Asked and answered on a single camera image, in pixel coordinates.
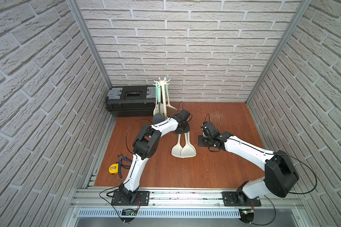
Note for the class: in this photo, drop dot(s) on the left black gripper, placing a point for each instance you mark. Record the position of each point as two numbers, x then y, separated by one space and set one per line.
181 127

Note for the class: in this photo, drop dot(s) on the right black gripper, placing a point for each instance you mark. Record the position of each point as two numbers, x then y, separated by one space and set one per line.
200 141

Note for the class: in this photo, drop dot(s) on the cream spatula wooden handle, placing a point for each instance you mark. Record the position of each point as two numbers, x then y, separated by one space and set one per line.
188 151
177 149

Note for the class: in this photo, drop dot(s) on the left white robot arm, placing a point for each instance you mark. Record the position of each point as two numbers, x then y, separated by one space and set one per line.
145 145

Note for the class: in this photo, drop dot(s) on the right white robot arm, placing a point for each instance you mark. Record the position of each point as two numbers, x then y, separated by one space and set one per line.
280 174

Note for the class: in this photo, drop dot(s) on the cream utensil rack stand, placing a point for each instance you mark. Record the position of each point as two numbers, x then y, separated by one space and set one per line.
165 100

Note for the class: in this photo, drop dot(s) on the black plastic toolbox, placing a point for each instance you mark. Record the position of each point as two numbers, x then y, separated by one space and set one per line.
130 101

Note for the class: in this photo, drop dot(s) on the yellow tape measure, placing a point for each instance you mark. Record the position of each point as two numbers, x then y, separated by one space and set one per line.
114 168

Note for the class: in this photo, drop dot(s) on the grey spatula mint handle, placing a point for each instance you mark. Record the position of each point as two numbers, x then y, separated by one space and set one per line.
159 117

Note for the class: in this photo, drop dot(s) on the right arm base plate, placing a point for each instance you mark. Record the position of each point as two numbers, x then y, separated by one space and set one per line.
233 199

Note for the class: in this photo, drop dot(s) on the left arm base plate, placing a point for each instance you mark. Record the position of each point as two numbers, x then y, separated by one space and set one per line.
141 198

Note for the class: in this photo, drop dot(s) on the aluminium mounting rail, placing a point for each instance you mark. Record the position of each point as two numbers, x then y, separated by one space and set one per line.
93 197

